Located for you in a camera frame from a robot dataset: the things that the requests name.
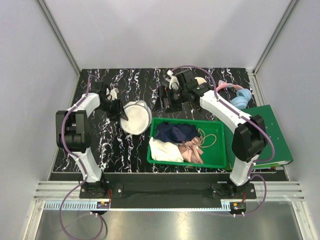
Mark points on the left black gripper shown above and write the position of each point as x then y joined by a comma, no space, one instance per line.
118,111

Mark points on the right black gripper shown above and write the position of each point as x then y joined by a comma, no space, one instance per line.
166,92

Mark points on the white mesh laundry bag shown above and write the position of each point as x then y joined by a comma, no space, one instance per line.
139,117

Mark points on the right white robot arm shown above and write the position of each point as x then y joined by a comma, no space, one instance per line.
249,137

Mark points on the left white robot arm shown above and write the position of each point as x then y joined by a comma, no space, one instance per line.
73,133

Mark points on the navy blue garment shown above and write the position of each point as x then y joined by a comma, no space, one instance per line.
176,133

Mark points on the yellow mug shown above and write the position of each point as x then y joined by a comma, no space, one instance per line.
200,80

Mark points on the cream white garment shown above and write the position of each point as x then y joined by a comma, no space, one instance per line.
164,151

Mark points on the green plastic bin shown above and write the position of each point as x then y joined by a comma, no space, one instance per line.
213,157

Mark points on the pink satin garment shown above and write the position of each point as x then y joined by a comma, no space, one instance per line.
192,151

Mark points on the pink cat ear headphones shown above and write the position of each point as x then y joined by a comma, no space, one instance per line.
243,95

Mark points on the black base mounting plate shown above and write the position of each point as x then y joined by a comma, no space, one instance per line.
167,190

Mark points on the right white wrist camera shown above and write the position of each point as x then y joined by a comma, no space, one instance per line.
173,81

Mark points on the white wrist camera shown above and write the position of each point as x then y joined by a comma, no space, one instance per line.
112,94
173,81

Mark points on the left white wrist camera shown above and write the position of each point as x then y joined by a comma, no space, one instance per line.
112,94

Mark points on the green ring binder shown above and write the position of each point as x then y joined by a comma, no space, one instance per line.
282,154

